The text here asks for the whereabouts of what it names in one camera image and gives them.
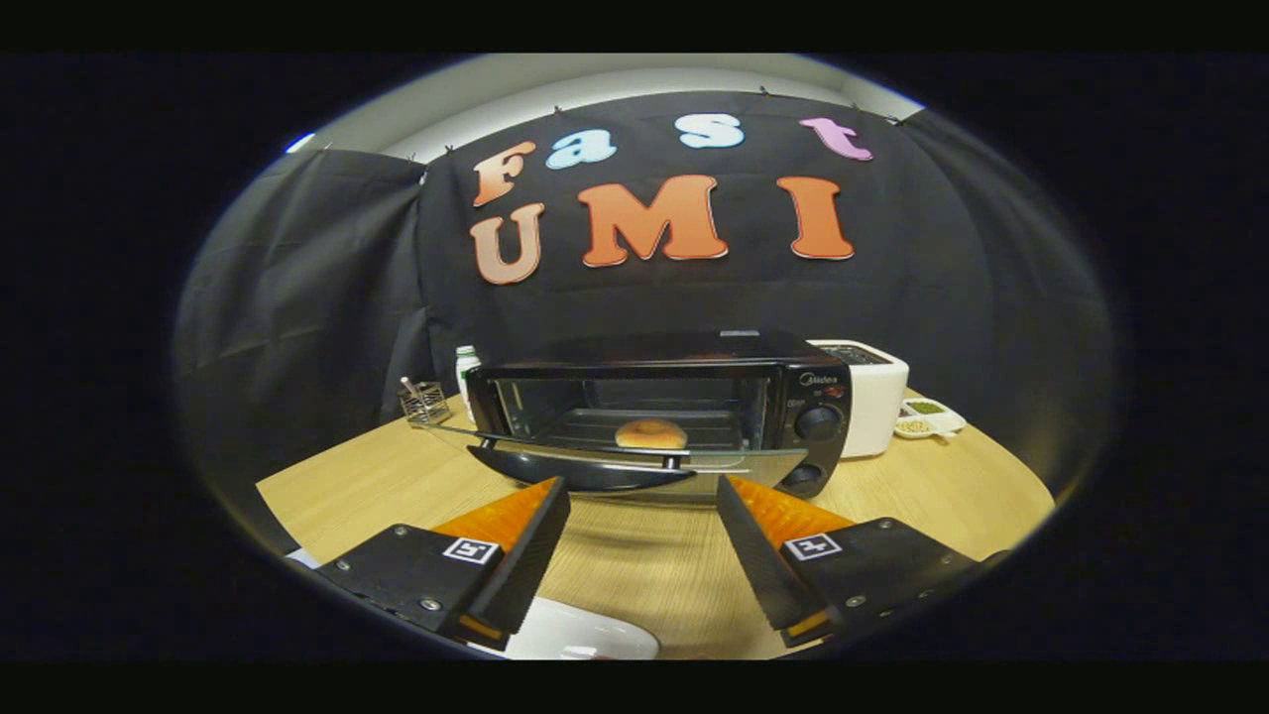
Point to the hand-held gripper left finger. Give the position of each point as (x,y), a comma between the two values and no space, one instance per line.
(530,565)

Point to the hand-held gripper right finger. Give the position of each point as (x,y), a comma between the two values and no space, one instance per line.
(758,565)

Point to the round bread bun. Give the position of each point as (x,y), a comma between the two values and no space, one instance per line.
(651,434)

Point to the black toaster oven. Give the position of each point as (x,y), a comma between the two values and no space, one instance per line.
(644,347)

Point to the white bread toaster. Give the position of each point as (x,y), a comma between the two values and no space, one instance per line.
(877,407)

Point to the white plate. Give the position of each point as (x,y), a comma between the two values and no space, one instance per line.
(575,630)

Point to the white bottle green label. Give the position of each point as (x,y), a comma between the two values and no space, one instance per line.
(466,372)

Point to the white condiment dish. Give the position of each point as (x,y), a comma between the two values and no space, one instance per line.
(930,416)

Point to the white paper sheet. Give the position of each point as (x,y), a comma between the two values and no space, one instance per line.
(302,559)

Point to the small ceiling light panel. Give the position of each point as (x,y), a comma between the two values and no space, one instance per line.
(299,143)

